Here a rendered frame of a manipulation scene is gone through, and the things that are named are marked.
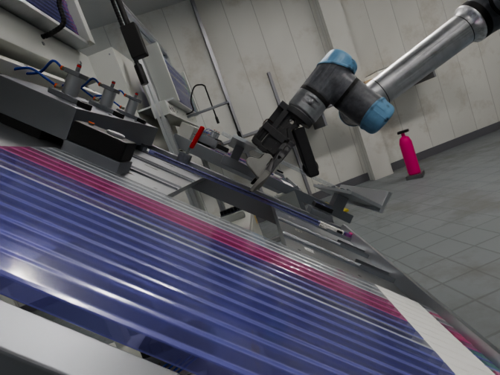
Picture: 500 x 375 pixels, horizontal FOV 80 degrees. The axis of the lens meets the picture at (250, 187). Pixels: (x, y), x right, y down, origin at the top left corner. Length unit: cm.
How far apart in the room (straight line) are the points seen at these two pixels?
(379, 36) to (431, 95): 122
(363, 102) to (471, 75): 539
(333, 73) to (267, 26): 412
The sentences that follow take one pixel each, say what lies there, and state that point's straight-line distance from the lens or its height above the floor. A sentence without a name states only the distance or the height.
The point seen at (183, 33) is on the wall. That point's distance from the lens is 467.
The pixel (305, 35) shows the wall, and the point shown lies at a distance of 487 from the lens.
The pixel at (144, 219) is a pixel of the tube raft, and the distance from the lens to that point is 28.
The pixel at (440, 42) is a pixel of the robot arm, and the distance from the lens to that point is 88.
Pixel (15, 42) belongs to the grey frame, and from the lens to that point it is 72.
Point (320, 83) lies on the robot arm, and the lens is 68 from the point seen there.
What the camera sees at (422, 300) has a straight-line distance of 48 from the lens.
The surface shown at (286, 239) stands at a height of 85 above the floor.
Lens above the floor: 99
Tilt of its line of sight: 6 degrees down
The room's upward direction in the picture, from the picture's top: 20 degrees counter-clockwise
